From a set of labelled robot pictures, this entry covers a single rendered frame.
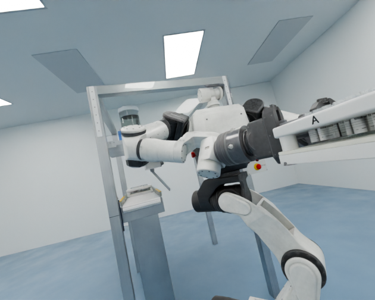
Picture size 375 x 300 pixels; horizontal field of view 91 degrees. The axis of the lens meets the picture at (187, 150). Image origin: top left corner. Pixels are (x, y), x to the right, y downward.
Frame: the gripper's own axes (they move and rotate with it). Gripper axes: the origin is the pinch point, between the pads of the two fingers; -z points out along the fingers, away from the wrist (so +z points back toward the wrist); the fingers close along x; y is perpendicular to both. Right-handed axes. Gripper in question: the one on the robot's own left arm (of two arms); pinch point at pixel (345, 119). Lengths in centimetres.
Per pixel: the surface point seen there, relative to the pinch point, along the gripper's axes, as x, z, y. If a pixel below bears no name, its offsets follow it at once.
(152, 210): 24, 98, 59
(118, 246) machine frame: 38, 83, 81
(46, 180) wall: -50, 423, 343
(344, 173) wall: 74, 302, -276
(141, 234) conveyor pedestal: 40, 106, 71
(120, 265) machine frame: 49, 83, 81
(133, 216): 25, 95, 72
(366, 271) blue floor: 106, 105, -86
